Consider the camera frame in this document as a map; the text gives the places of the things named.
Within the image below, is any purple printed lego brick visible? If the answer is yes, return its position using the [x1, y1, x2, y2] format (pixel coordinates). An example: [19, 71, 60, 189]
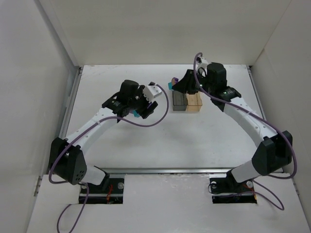
[171, 77, 179, 85]

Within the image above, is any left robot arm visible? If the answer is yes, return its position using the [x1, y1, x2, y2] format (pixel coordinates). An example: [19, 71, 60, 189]
[49, 80, 163, 186]

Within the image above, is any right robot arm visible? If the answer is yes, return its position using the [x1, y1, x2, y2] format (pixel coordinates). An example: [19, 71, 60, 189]
[172, 63, 293, 183]

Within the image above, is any grey transparent container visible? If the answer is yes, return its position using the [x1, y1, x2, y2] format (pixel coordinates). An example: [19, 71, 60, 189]
[172, 90, 188, 111]

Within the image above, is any orange transparent container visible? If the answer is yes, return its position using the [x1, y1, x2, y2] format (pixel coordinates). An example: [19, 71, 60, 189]
[186, 92, 203, 112]

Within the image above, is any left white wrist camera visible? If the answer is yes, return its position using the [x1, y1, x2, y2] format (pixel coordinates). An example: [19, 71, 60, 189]
[142, 82, 162, 102]

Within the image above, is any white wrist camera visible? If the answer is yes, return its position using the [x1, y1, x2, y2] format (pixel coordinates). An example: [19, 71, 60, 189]
[196, 56, 209, 69]
[142, 82, 162, 102]

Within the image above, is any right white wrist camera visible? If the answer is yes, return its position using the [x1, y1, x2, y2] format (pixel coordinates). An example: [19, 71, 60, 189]
[196, 56, 209, 69]

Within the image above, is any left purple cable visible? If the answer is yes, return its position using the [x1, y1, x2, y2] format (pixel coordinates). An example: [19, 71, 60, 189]
[48, 83, 170, 233]

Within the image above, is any purple cable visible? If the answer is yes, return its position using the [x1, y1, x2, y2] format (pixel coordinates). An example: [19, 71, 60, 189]
[48, 83, 170, 233]
[193, 52, 300, 211]

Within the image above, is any aluminium rail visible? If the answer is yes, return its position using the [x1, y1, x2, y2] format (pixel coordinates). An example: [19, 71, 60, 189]
[104, 168, 230, 175]

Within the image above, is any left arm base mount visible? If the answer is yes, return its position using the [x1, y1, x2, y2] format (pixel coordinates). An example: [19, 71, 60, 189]
[78, 174, 125, 204]

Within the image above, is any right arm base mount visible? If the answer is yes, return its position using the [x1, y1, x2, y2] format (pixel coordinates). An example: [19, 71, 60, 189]
[208, 177, 257, 204]

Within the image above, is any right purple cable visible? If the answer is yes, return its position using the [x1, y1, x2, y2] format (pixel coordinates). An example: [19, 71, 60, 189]
[193, 52, 300, 211]

